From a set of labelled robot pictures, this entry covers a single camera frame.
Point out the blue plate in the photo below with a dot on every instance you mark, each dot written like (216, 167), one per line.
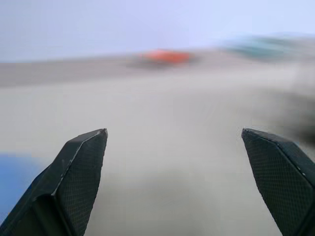
(17, 177)

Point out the green plate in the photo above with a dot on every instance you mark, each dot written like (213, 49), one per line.
(261, 46)

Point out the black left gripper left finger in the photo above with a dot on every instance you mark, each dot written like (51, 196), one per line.
(66, 186)

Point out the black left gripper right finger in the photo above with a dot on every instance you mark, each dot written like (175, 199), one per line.
(283, 182)

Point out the pink plate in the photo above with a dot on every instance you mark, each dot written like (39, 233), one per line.
(166, 57)

